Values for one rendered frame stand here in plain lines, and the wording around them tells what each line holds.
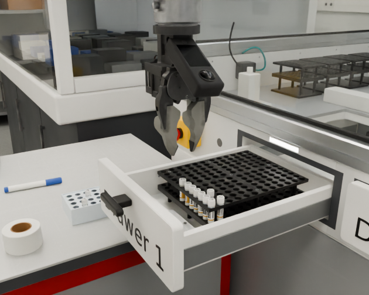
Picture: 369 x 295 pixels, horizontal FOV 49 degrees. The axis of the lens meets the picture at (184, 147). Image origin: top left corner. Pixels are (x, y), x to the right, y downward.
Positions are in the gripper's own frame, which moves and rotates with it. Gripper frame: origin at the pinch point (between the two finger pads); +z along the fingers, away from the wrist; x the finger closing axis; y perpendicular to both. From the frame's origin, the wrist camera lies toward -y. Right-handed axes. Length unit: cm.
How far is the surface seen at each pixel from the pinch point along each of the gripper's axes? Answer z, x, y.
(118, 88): 7, -20, 80
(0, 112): 83, -12, 368
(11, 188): 20, 23, 44
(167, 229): 5.6, 10.8, -13.5
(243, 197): 7.3, -6.2, -8.8
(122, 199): 6.2, 12.1, -0.9
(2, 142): 98, -4, 318
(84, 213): 19.2, 12.4, 20.5
